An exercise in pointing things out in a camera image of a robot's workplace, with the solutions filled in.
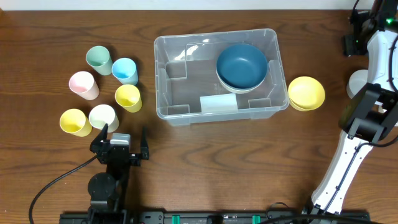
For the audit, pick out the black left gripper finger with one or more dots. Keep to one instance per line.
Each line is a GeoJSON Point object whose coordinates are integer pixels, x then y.
{"type": "Point", "coordinates": [144, 147]}
{"type": "Point", "coordinates": [97, 144]}

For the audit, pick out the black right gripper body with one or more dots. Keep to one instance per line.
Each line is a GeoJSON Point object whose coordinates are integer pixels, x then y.
{"type": "Point", "coordinates": [351, 45]}

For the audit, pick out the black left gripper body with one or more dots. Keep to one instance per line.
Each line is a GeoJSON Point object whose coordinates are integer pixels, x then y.
{"type": "Point", "coordinates": [119, 154]}

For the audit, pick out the light grey-blue bowl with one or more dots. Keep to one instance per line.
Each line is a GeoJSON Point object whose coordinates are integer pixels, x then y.
{"type": "Point", "coordinates": [356, 81]}

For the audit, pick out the yellow bowl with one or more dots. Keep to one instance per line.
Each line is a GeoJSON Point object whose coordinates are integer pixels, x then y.
{"type": "Point", "coordinates": [306, 93]}

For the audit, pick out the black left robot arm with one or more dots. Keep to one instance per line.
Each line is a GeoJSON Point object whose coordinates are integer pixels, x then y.
{"type": "Point", "coordinates": [107, 189]}

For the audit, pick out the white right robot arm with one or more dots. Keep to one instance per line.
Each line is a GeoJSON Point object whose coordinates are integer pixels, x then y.
{"type": "Point", "coordinates": [372, 112]}

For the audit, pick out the yellow cup near container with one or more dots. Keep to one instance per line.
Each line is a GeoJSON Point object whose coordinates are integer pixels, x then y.
{"type": "Point", "coordinates": [129, 97]}

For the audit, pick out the clear plastic storage container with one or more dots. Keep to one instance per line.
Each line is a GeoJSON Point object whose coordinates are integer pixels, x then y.
{"type": "Point", "coordinates": [189, 91]}

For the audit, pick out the pale mint cup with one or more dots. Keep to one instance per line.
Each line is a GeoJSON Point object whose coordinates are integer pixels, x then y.
{"type": "Point", "coordinates": [104, 114]}

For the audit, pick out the yellow cup front left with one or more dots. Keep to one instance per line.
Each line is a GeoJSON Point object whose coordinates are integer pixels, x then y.
{"type": "Point", "coordinates": [75, 122]}

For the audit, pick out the pink cup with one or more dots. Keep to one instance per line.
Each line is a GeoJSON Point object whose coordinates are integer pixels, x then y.
{"type": "Point", "coordinates": [84, 85]}

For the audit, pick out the light blue cup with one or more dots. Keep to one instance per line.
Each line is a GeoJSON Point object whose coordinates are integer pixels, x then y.
{"type": "Point", "coordinates": [125, 70]}

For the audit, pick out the green cup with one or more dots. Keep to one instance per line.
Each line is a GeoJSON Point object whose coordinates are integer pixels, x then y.
{"type": "Point", "coordinates": [98, 57]}

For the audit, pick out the pale bowl under blue bowl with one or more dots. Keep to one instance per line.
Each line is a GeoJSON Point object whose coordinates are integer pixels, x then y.
{"type": "Point", "coordinates": [241, 84]}

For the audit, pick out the dark blue bowl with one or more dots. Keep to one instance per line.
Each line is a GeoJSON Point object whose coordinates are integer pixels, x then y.
{"type": "Point", "coordinates": [241, 58]}

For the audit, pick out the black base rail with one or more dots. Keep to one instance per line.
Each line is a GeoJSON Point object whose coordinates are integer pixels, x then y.
{"type": "Point", "coordinates": [170, 218]}

